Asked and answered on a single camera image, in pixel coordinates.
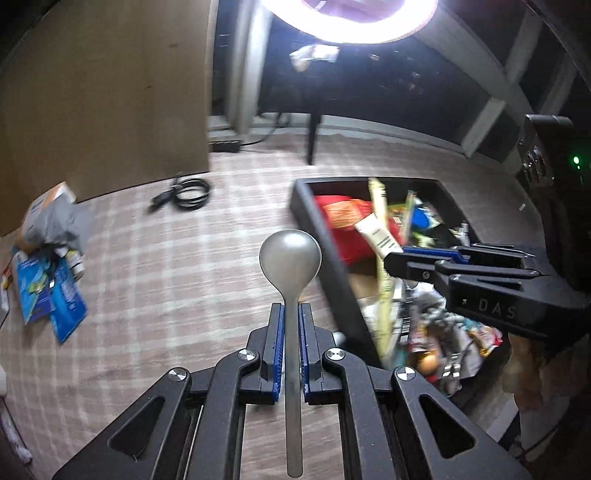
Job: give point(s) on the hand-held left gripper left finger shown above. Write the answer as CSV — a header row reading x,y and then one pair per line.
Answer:
x,y
278,350

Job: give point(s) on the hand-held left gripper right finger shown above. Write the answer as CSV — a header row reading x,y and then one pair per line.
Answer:
x,y
304,350

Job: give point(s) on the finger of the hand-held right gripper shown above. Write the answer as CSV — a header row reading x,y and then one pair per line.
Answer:
x,y
434,253
411,267

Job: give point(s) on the red white snack wrapper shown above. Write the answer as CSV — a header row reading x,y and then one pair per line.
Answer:
x,y
482,334

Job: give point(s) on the cream squeeze tube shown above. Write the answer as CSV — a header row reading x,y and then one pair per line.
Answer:
x,y
376,233

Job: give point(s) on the black container box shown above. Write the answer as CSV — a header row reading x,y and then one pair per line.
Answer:
x,y
323,258

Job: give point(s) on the grey metal spoon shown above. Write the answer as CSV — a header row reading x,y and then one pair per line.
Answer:
x,y
291,263

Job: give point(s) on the person's right hand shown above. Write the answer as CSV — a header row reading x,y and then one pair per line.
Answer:
x,y
531,369

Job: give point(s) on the round blue item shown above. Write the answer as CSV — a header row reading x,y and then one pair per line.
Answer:
x,y
422,217

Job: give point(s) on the thin green stick packet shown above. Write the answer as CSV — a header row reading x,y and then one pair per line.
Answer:
x,y
408,217

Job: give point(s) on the red bag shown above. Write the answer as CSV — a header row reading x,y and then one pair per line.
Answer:
x,y
346,240

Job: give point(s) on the long yellow green stick packet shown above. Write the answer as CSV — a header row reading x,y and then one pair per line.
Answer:
x,y
378,203

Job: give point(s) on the checked rug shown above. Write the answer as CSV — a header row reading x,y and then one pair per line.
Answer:
x,y
161,277

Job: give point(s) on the black light stand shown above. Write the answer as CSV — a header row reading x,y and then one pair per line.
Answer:
x,y
314,138

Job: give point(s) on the black power strip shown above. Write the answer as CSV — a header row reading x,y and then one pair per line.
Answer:
x,y
224,146

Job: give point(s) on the blue plastic packet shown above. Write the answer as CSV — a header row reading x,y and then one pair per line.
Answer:
x,y
67,304

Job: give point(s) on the small labelled bottle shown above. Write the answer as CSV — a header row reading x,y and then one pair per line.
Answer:
x,y
76,265

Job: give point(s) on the crumpled white paper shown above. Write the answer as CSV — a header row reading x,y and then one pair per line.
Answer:
x,y
314,53

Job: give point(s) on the grey plastic bag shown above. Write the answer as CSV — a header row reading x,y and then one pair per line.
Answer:
x,y
60,221

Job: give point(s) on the blue green printed packet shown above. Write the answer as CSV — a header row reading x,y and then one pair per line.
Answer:
x,y
32,286

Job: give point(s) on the grey crumpled bag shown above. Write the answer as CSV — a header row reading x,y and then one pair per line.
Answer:
x,y
51,198

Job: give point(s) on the white plastic wrapper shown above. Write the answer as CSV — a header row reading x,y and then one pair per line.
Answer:
x,y
16,434

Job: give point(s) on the large brown wooden board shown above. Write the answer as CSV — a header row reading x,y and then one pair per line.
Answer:
x,y
115,92

